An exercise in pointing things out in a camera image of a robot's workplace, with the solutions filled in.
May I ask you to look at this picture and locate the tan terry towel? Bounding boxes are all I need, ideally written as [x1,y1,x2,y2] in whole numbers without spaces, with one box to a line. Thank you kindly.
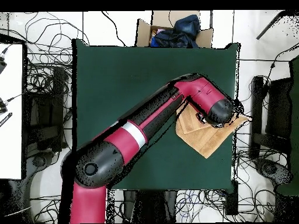
[175,102,252,159]

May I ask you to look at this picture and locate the black flat strip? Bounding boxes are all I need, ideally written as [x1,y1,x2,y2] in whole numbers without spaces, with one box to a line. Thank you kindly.
[0,112,13,128]

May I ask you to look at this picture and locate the dark blue clothes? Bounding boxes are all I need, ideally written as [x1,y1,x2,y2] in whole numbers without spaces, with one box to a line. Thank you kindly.
[150,14,201,48]

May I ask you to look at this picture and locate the dark chair base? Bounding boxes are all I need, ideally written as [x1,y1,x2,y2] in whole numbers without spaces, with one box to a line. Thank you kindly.
[254,158,291,185]

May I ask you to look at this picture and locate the black rectangular block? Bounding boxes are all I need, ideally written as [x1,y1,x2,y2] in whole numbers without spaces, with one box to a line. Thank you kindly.
[225,180,239,216]

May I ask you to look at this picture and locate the dark green table cloth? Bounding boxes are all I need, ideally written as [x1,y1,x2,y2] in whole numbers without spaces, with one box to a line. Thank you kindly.
[72,38,240,191]

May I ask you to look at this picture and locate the green covered table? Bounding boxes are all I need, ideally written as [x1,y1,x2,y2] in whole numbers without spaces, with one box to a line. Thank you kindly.
[275,55,299,197]

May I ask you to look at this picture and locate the cardboard box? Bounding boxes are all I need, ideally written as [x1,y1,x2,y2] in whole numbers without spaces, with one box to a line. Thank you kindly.
[135,10,214,48]

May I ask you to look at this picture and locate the black rod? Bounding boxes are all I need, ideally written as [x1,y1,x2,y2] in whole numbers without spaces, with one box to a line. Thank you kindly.
[256,10,287,40]

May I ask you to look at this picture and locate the grey chair base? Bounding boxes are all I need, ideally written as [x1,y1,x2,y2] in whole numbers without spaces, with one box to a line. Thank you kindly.
[25,150,57,183]

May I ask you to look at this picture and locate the white desk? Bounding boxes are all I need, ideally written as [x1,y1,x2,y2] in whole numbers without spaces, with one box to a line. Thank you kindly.
[0,43,24,180]

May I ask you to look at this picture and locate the black metal frame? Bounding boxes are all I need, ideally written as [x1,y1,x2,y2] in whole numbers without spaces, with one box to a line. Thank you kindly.
[248,75,293,159]
[23,66,68,152]

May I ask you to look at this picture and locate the blue cable bundle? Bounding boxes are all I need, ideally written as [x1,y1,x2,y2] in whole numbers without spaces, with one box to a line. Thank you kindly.
[175,188,225,221]

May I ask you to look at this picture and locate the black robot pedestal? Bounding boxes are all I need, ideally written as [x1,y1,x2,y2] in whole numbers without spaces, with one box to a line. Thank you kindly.
[123,189,178,223]

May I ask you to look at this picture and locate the single black cable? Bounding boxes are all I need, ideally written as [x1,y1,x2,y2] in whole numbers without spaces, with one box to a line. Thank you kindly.
[101,10,127,46]

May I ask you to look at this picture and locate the black camera device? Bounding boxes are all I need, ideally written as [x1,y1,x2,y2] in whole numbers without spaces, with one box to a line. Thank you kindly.
[0,47,9,74]
[0,97,8,114]

